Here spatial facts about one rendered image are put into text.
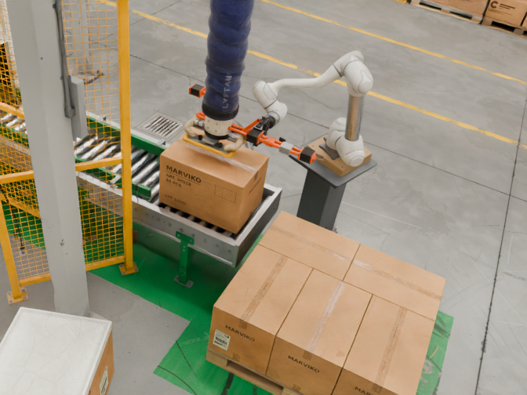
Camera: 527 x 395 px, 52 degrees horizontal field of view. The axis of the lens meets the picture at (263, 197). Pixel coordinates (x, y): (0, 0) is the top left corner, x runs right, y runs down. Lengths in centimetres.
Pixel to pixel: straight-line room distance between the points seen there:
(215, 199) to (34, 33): 162
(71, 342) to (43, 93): 106
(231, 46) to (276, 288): 144
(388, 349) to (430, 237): 188
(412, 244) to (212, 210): 192
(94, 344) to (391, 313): 178
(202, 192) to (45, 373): 161
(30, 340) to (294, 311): 147
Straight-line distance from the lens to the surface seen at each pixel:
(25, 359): 246
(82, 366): 241
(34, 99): 258
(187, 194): 360
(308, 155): 323
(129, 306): 387
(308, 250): 360
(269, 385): 355
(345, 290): 343
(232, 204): 345
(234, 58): 310
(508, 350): 438
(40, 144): 271
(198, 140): 343
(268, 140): 330
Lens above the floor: 303
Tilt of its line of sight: 39 degrees down
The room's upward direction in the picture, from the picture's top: 11 degrees clockwise
